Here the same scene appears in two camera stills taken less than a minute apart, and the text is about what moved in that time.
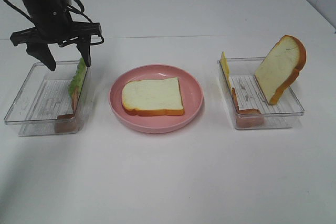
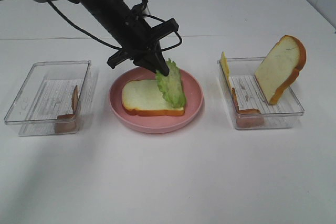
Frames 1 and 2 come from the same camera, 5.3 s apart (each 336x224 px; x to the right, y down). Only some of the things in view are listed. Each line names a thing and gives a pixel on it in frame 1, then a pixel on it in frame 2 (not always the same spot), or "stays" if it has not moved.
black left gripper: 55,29 -> 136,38
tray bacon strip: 66,123 stays
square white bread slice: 154,97 stays
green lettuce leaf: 75,84 -> 171,85
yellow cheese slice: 224,63 stays
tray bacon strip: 247,118 stays
